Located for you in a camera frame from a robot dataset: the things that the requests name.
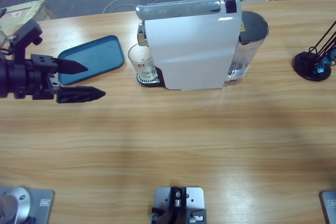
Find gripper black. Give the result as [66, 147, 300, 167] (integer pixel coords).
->
[25, 53, 107, 104]

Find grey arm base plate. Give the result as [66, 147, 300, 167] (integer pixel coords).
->
[319, 190, 336, 224]
[0, 186, 56, 224]

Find black drip tray metal grate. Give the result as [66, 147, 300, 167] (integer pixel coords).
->
[135, 68, 165, 89]

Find grey mount plate dark post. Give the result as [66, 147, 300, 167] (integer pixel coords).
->
[151, 186, 208, 224]

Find white capsule coffee machine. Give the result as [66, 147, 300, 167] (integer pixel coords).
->
[135, 0, 243, 91]

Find clear glass cup red logo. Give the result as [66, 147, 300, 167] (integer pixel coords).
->
[128, 43, 158, 82]

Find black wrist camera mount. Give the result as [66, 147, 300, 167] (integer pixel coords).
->
[9, 19, 43, 65]

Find black capsule holder thin rods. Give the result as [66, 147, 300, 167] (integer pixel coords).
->
[292, 20, 336, 81]

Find blue rectangular plastic tray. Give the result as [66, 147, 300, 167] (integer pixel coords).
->
[57, 35, 125, 86]

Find clear water tank black lid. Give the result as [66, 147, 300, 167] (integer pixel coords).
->
[237, 10, 270, 86]

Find light wooden crate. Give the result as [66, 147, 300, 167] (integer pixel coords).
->
[0, 0, 57, 51]

